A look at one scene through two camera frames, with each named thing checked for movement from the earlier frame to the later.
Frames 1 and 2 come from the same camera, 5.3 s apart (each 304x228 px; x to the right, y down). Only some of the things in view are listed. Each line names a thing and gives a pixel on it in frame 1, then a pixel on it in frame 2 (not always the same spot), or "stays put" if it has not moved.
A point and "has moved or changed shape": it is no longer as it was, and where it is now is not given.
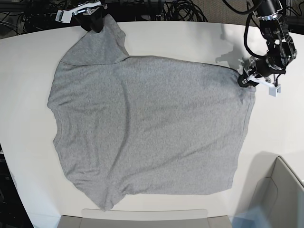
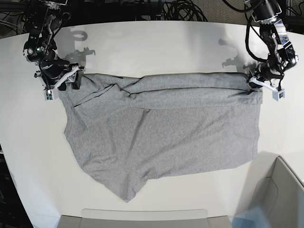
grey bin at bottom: [95, 218] stays put
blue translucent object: [255, 217] stays put
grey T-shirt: [130, 125] has moved or changed shape
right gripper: [95, 9] -> [57, 73]
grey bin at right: [276, 189] stays put
